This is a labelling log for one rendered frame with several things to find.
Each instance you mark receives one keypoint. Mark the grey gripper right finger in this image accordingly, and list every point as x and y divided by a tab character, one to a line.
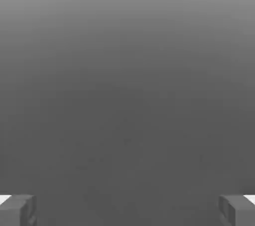
239	210

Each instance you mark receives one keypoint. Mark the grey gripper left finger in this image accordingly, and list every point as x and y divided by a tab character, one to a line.
16	210

